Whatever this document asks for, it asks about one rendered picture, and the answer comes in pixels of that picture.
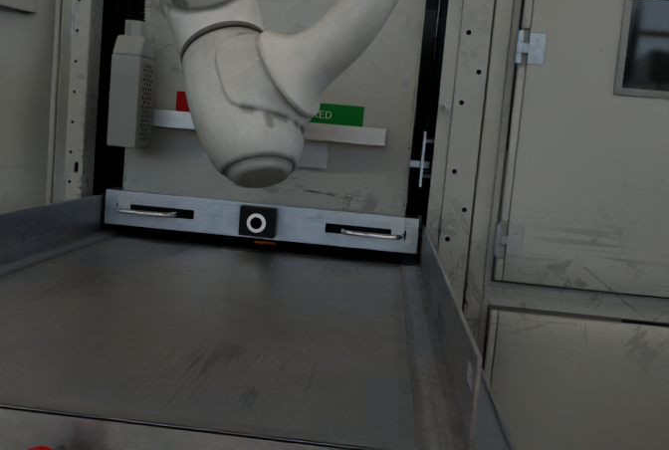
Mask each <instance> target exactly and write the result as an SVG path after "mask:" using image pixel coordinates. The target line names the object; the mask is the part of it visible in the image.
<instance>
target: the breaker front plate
mask: <svg viewBox="0 0 669 450"><path fill-rule="evenodd" d="M335 1H336V0H259V4H260V9H261V13H262V18H263V22H264V26H265V30H272V31H274V32H277V33H279V34H287V35H290V34H295V33H298V32H300V31H303V30H305V29H307V28H308V27H310V26H312V25H313V24H314V23H316V22H317V21H318V20H319V19H321V18H322V17H323V16H324V15H325V14H326V13H327V12H328V11H329V9H330V7H331V6H332V5H333V4H334V2H335ZM144 3H145V5H144V7H146V8H144V10H145V12H143V13H145V15H144V17H145V18H144V20H145V22H146V23H147V30H146V38H148V39H150V40H151V41H152V46H153V54H154V60H153V61H154V62H155V68H154V84H153V100H152V108H153V109H155V110H166V111H176V96H177V91H180V92H185V89H184V75H183V69H182V65H181V61H180V58H179V54H178V51H177V48H176V45H175V42H174V39H173V37H172V34H171V31H170V29H169V26H168V23H167V20H166V17H165V14H164V4H163V1H162V0H146V1H145V2H144ZM423 8H424V0H398V2H397V4H396V6H395V7H394V9H393V11H392V12H391V14H390V16H389V17H388V19H387V21H386V22H385V24H384V25H383V27H382V28H381V30H380V31H379V33H378V34H377V36H376V37H375V38H374V40H373V41H372V42H371V44H370V45H369V46H368V47H367V49H366V50H365V51H364V52H363V53H362V54H361V55H360V56H359V57H358V58H357V60H356V61H354V62H353V63H352V64H351V65H350V66H349V67H348V68H347V69H346V70H345V71H344V72H343V73H342V74H341V75H339V76H338V77H337V78H336V79H335V80H334V81H333V82H332V83H330V84H329V85H328V87H327V88H326V89H325V91H324V93H323V95H322V99H321V104H333V105H344V106H356V107H364V113H363V124H362V127H372V128H383V129H386V137H385V146H377V145H366V144H355V143H343V142H332V141H321V140H309V139H304V148H303V152H302V156H301V159H300V161H299V163H298V166H297V168H296V169H295V171H294V172H292V173H291V174H290V175H289V177H288V178H287V179H285V180H284V181H282V182H280V183H278V184H275V185H272V186H268V187H263V188H248V187H242V186H239V185H237V184H235V183H234V182H232V181H231V180H229V179H228V178H227V177H226V176H225V175H222V174H221V173H219V172H218V171H217V170H216V168H215V167H214V165H213V164H212V163H211V161H210V160H209V158H208V156H207V154H206V153H205V151H204V149H203V146H202V144H201V142H200V140H199V137H198V135H197V132H196V129H186V128H175V127H163V126H151V132H150V146H149V147H148V148H127V149H126V160H125V176H124V190H130V191H140V192H151V193H161V194H172V195H182V196H193V197H203V198H214V199H224V200H235V201H245V202H256V203H266V204H277V205H288V206H298V207H309V208H319V209H329V210H339V211H350V212H360V213H371V214H381V215H392V216H402V217H403V213H404V202H405V192H406V182H407V172H408V161H409V151H410V141H411V131H412V121H413V111H414V100H415V90H416V80H417V69H418V59H419V49H420V39H421V28H422V18H423Z"/></svg>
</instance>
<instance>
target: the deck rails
mask: <svg viewBox="0 0 669 450"><path fill-rule="evenodd" d="M94 199H95V196H89V197H84V198H79V199H73V200H68V201H63V202H57V203H52V204H47V205H42V206H36V207H31V208H26V209H20V210H15V211H10V212H4V213H0V278H1V277H4V276H7V275H10V274H12V273H15V272H18V271H21V270H24V269H27V268H29V267H32V266H35V265H38V264H41V263H44V262H46V261H49V260H52V259H55V258H58V257H60V256H63V255H66V254H69V253H72V252H75V251H77V250H80V249H83V248H86V247H89V246H92V245H94V244H97V243H100V242H102V241H105V240H108V239H110V238H111V236H101V235H92V234H93V216H94ZM400 273H401V284H402V294H403V304H404V314H405V324H406V334H407V345H408V355H409V365H410V376H411V386H412V396H413V407H414V417H415V427H416V438H417V448H418V450H478V449H477V445H476V442H475V438H474V435H475V426H476V417H477V408H478V399H479V389H480V380H481V371H482V362H483V359H482V356H481V354H480V352H479V350H478V347H477V345H476V343H475V340H474V338H473V336H472V333H471V331H470V329H469V326H468V324H467V322H466V320H465V317H464V315H463V313H462V310H461V308H460V306H459V303H458V301H457V299H456V297H455V294H454V292H453V290H452V287H451V285H450V283H449V280H448V278H447V276H446V273H445V271H444V269H443V267H442V264H441V262H440V260H439V257H438V255H437V253H436V250H435V248H434V246H433V244H432V241H431V239H430V237H429V234H428V232H427V230H426V228H424V232H423V242H422V252H421V262H420V268H419V267H409V266H400ZM472 368H473V371H474V377H473V382H472V379H471V375H472Z"/></svg>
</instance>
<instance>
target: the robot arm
mask: <svg viewBox="0 0 669 450"><path fill-rule="evenodd" d="M162 1H163V4H164V14H165V17H166V20H167V23H168V26H169V29H170V31H171V34H172V37H173V39H174V42H175V45H176V48H177V51H178V54H179V58H180V61H181V65H182V69H183V75H184V89H185V93H186V98H187V103H188V107H189V110H190V114H191V117H192V120H193V123H194V126H195V129H196V132H197V135H198V137H199V140H200V142H201V144H202V146H203V149H204V151H205V153H206V154H207V156H208V158H209V160H210V161H211V163H212V164H213V165H214V167H215V168H216V170H217V171H218V172H219V173H221V174H222V175H225V176H226V177H227V178H228V179H229V180H231V181H232V182H234V183H235V184H237V185H239V186H242V187H248V188H263V187H268V186H272V185H275V184H278V183H280V182H282V181H284V180H285V179H287V178H288V177H289V175H290V174H291V173H292V172H294V171H295V169H296V168H297V166H298V163H299V161H300V159H301V156H302V152H303V148H304V138H303V133H304V132H305V131H306V129H307V126H308V124H309V122H310V120H311V119H312V117H313V116H314V115H316V114H317V113H318V112H319V111H320V106H321V99H322V95H323V93H324V91H325V89H326V88H327V87H328V85H329V84H330V83H332V82H333V81H334V80H335V79H336V78H337V77H338V76H339V75H341V74H342V73H343V72H344V71H345V70H346V69H347V68H348V67H349V66H350V65H351V64H352V63H353V62H354V61H356V60H357V58H358V57H359V56H360V55H361V54H362V53H363V52H364V51H365V50H366V49H367V47H368V46H369V45H370V44H371V42H372V41H373V40H374V38H375V37H376V36H377V34H378V33H379V31H380V30H381V28H382V27H383V25H384V24H385V22H386V21H387V19H388V17H389V16H390V14H391V12H392V11H393V9H394V7H395V6H396V4H397V2H398V0H336V1H335V2H334V4H333V5H332V6H331V7H330V9H329V11H328V12H327V13H326V14H325V15H324V16H323V17H322V18H321V19H319V20H318V21H317V22H316V23H314V24H313V25H312V26H310V27H308V28H307V29H305V30H303V31H300V32H298V33H295V34H290V35H287V34H279V33H277V32H274V31H272V30H265V26H264V22H263V18H262V13H261V9H260V4H259V0H162Z"/></svg>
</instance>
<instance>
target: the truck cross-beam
mask: <svg viewBox="0 0 669 450"><path fill-rule="evenodd" d="M119 191H120V192H130V193H131V203H130V209H133V210H143V211H154V212H165V213H169V212H175V211H179V212H180V214H179V215H178V216H174V217H155V216H145V215H134V214H130V220H129V225H125V226H135V227H145V228H155V229H165V230H175V231H185V232H195V233H206V234H216V235H226V236H236V237H246V238H256V239H266V240H276V241H287V242H297V243H307V244H317V245H327V246H337V247H347V248H357V249H367V250H377V251H387V252H396V251H389V247H390V239H380V238H369V237H359V236H349V235H344V234H341V233H340V231H339V228H340V227H343V228H344V230H349V231H359V232H369V233H379V234H390V235H391V226H392V218H402V219H406V220H405V230H404V240H403V251H402V252H397V253H407V254H417V245H418V235H419V225H420V219H419V216H415V215H405V217H402V216H392V215H381V214H371V213H360V212H350V211H339V210H329V209H319V208H309V207H298V206H288V205H277V204H266V203H256V202H245V201H235V200H224V199H214V198H203V197H193V196H182V195H172V194H161V193H151V192H140V191H130V190H122V188H121V187H116V188H110V189H107V190H106V207H105V223H106V224H114V225H123V224H116V222H117V213H116V212H114V209H115V208H116V207H117V206H118V192H119ZM242 205H253V206H263V207H273V208H277V209H278V211H277V223H276V236H275V237H274V238H262V237H252V236H242V235H239V234H238V233H239V219H240V207H241V206H242Z"/></svg>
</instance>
